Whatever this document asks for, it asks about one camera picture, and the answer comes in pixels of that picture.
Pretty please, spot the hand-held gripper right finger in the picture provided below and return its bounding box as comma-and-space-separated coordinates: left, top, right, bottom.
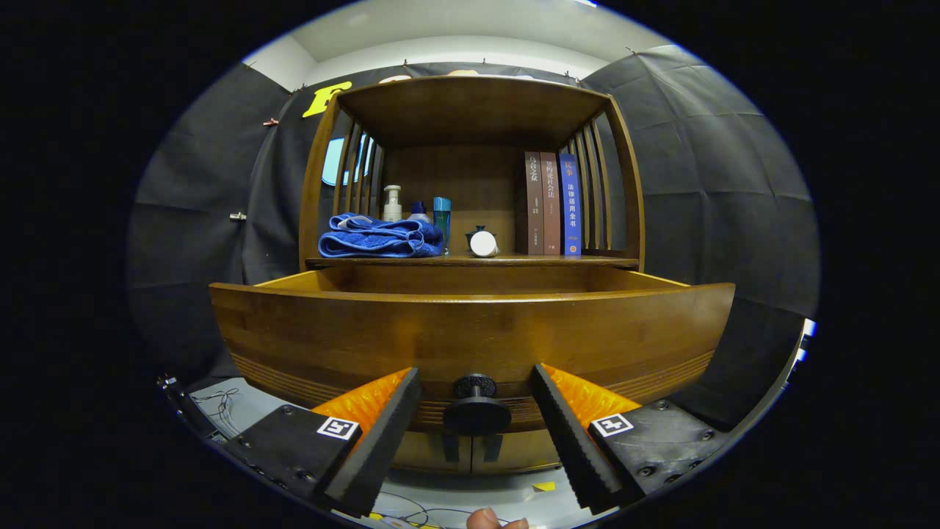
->
530, 364, 728, 515

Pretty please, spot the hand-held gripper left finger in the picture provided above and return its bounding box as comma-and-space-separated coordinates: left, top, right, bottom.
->
220, 367, 423, 517

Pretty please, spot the black round drawer knob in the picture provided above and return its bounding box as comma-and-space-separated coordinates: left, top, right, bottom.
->
443, 373, 513, 436

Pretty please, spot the brown wooden drawer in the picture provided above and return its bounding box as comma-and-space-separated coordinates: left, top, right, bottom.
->
209, 266, 736, 434

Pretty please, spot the wooden cabinet door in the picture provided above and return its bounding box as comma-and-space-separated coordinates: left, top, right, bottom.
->
393, 430, 472, 475
471, 432, 563, 472

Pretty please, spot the wooden countertop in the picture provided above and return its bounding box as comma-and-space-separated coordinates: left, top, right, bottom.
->
305, 252, 640, 270

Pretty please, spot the brown wooden cabinet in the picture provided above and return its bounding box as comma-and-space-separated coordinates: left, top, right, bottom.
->
299, 75, 647, 475

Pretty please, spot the blue folded towel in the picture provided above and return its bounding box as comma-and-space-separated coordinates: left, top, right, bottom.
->
317, 213, 446, 259

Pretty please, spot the blue book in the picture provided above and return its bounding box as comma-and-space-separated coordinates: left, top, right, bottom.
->
559, 153, 583, 257

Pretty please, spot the reddish brown book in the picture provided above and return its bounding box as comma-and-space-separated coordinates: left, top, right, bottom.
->
540, 151, 563, 256

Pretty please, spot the dark brown book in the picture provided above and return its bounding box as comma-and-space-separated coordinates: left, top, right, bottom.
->
516, 151, 546, 256

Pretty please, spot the teal clear bottle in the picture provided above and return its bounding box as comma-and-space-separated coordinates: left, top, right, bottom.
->
433, 196, 452, 256

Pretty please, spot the white panel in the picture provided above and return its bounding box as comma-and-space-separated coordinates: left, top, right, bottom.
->
784, 317, 817, 386

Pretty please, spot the thin black floor cable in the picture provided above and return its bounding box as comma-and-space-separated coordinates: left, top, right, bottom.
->
371, 491, 471, 528
192, 388, 242, 436

